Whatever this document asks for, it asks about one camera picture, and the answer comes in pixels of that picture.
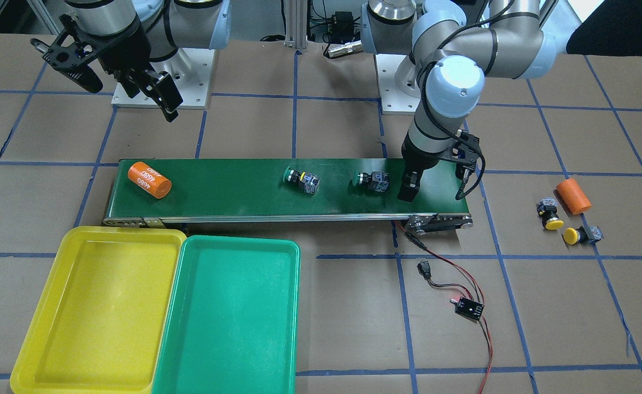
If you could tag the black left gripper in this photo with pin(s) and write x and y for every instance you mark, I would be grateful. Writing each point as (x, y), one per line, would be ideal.
(420, 157)

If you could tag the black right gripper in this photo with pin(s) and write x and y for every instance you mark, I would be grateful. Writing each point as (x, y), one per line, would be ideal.
(126, 52)

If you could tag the orange cylinder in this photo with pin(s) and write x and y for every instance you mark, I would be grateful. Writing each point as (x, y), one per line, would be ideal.
(573, 197)
(150, 180)

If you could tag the yellow push button switch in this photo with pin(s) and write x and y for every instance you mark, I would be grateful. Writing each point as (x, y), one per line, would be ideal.
(548, 213)

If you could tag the green push button switch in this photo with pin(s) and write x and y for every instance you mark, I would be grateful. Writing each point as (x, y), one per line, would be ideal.
(306, 181)

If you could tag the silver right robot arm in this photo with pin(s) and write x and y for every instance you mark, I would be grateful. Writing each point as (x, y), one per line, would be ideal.
(168, 25)

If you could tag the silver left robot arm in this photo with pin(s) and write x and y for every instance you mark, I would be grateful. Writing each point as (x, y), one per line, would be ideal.
(509, 43)

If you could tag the green conveyor belt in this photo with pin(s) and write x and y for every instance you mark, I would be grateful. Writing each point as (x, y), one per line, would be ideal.
(253, 190)

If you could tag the black motor speed module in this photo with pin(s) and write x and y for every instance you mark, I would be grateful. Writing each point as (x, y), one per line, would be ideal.
(468, 308)

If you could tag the yellow plastic tray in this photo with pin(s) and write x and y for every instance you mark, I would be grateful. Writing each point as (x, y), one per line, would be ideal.
(100, 318)

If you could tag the green plastic tray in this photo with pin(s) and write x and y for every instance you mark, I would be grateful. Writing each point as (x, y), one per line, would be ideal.
(232, 321)

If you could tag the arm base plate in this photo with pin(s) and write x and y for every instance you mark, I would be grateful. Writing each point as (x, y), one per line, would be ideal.
(403, 87)
(190, 79)

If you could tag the aluminium frame post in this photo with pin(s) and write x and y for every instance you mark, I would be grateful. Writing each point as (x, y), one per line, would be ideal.
(296, 24)

